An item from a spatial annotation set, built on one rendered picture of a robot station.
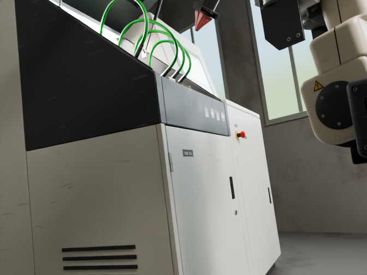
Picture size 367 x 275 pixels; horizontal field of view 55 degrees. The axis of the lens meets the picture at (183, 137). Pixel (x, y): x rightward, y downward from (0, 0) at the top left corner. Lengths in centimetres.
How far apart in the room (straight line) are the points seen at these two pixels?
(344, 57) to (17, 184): 117
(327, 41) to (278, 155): 281
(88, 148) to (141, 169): 22
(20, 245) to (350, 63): 124
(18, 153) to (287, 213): 272
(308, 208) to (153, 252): 253
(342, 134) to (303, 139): 265
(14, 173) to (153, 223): 62
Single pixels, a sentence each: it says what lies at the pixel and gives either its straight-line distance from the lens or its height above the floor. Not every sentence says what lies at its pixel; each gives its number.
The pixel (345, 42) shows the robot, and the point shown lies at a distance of 85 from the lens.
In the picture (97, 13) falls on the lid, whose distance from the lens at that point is 193.
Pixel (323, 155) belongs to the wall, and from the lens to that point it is 339.
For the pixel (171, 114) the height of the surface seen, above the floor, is 83.
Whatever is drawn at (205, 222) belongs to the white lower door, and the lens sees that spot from 130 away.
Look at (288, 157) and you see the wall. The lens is 356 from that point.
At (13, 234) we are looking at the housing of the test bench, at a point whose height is 49.
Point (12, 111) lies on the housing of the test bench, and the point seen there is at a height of 96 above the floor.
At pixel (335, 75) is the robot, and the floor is 79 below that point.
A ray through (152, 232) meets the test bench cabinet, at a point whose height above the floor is 47.
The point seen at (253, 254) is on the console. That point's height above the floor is 22.
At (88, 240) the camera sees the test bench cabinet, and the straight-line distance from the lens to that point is 127.
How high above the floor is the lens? 61
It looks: 7 degrees up
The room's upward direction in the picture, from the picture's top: 7 degrees counter-clockwise
